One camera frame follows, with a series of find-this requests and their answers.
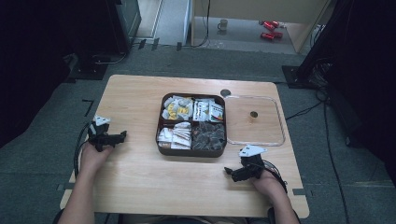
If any pile of dark packets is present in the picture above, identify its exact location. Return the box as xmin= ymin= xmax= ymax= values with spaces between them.
xmin=191 ymin=121 xmax=226 ymax=152

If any pile of yellow white packets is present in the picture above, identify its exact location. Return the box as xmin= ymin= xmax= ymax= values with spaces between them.
xmin=161 ymin=95 xmax=194 ymax=121

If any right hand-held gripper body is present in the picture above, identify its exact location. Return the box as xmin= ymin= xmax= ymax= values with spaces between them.
xmin=238 ymin=144 xmax=269 ymax=181

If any person's clothing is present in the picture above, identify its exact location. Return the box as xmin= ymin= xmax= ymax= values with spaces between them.
xmin=53 ymin=208 xmax=303 ymax=224

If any transparent square lid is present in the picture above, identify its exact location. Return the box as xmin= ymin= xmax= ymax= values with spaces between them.
xmin=223 ymin=94 xmax=286 ymax=147

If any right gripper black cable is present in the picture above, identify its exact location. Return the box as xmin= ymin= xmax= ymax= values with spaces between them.
xmin=262 ymin=160 xmax=289 ymax=194

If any dark cabinet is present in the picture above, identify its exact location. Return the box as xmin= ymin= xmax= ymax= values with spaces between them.
xmin=106 ymin=0 xmax=143 ymax=54

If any red can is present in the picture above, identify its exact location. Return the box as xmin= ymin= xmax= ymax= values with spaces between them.
xmin=259 ymin=20 xmax=280 ymax=32

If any pile of white printed packets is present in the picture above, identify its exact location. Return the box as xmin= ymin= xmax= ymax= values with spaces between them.
xmin=192 ymin=98 xmax=225 ymax=123

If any black stand base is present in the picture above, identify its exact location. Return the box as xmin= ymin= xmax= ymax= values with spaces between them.
xmin=281 ymin=64 xmax=316 ymax=90
xmin=64 ymin=53 xmax=109 ymax=84

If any person's left hand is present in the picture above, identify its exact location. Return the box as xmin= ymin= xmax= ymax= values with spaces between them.
xmin=79 ymin=142 xmax=115 ymax=175

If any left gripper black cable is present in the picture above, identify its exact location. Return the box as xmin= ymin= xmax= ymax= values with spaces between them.
xmin=73 ymin=121 xmax=93 ymax=180

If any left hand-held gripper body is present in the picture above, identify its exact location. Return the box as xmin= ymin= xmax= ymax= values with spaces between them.
xmin=87 ymin=115 xmax=117 ymax=153

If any pile of white brown packets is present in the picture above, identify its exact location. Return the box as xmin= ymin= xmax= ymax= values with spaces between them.
xmin=157 ymin=121 xmax=192 ymax=150

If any brown four-compartment box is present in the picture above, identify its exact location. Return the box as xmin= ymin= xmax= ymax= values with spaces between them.
xmin=155 ymin=91 xmax=228 ymax=159

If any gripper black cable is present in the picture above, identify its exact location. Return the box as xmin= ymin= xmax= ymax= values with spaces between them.
xmin=262 ymin=160 xmax=289 ymax=194
xmin=73 ymin=121 xmax=93 ymax=180

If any black floor cable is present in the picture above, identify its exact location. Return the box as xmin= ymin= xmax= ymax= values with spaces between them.
xmin=178 ymin=0 xmax=212 ymax=49
xmin=285 ymin=90 xmax=352 ymax=224

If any person's right hand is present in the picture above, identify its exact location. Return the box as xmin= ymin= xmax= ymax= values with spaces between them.
xmin=249 ymin=169 xmax=288 ymax=204

